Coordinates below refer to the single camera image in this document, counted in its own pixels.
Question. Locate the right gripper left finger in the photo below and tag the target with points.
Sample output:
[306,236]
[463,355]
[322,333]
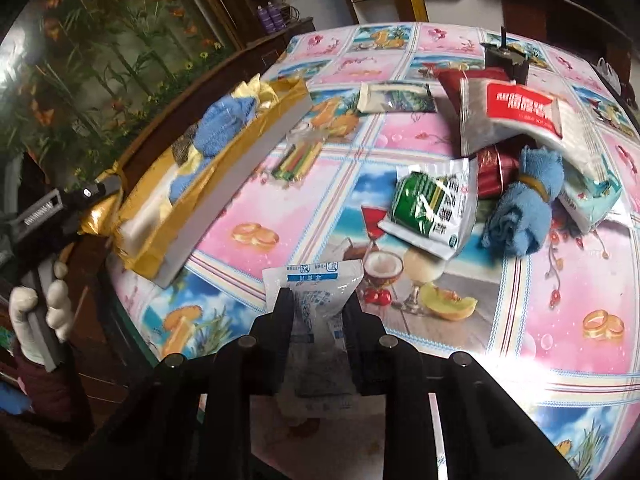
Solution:
[268,356]

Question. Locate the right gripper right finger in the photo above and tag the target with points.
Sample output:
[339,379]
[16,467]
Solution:
[366,356]

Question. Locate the white blue medicine sachet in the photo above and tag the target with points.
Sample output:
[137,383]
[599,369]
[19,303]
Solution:
[317,381]

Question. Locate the green white granule sachet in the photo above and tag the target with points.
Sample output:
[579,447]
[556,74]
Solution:
[434,206]

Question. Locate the brown knitted cloth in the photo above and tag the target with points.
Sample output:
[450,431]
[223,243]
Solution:
[180,148]

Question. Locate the blue towel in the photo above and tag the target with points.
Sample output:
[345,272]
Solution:
[220,124]
[522,218]

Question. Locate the red foil packet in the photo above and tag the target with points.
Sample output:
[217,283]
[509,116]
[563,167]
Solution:
[498,160]

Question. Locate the white red wet wipe pack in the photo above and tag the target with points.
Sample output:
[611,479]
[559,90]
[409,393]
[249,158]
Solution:
[513,109]

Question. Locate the teal cartoon tissue pack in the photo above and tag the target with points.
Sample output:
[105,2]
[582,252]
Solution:
[587,202]

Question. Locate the yellow towel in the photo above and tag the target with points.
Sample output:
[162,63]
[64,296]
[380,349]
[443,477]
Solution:
[264,94]

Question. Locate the white gloved left hand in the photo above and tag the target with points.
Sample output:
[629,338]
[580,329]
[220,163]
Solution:
[41,314]

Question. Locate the yellow gold tray box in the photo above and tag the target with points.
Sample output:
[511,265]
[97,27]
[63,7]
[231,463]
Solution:
[154,238]

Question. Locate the bag of coloured sticks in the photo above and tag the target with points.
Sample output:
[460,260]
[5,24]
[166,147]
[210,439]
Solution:
[302,152]

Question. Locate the colourful patterned tablecloth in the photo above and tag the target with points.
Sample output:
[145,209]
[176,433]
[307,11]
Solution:
[559,327]

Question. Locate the landscape print sachet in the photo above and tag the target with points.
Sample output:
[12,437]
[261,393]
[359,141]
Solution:
[395,97]

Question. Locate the purple bottles pair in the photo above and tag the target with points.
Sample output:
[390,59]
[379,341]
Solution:
[271,18]

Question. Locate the white plastic bag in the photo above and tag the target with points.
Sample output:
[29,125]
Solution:
[607,72]

